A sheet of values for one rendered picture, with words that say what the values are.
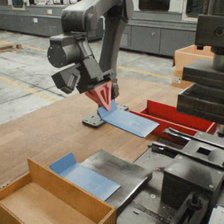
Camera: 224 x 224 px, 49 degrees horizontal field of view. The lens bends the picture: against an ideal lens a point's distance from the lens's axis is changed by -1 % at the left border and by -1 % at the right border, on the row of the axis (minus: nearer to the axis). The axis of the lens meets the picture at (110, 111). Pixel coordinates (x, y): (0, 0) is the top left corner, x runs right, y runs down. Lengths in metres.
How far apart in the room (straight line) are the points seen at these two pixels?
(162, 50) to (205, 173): 5.27
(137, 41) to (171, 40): 0.89
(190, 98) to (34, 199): 0.38
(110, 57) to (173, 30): 4.78
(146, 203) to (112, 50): 0.49
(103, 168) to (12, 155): 0.27
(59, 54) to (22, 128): 0.36
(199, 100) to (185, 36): 5.03
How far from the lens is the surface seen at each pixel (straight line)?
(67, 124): 0.86
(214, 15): 0.47
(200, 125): 0.85
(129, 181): 0.59
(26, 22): 9.48
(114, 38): 0.84
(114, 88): 0.82
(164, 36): 5.69
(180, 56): 2.94
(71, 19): 0.66
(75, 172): 0.61
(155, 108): 0.90
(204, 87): 0.47
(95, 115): 0.89
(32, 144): 0.78
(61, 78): 0.61
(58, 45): 0.60
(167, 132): 0.65
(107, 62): 0.83
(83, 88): 0.68
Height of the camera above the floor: 1.31
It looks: 25 degrees down
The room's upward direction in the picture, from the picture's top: straight up
